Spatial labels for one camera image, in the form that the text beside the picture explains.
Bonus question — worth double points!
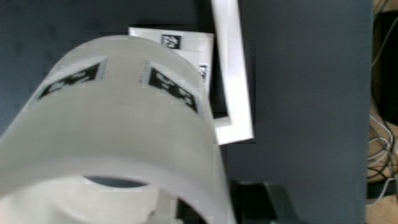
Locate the tangled cables on floor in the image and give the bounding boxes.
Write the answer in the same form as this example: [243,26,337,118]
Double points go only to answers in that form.
[364,113,398,206]

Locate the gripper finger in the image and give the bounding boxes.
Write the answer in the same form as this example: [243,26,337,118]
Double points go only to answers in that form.
[265,183,309,224]

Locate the white lamp shade cone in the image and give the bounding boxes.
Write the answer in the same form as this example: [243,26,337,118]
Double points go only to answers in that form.
[0,35,236,224]

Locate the white lamp base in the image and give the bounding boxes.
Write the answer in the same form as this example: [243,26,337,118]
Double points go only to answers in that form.
[126,26,217,98]

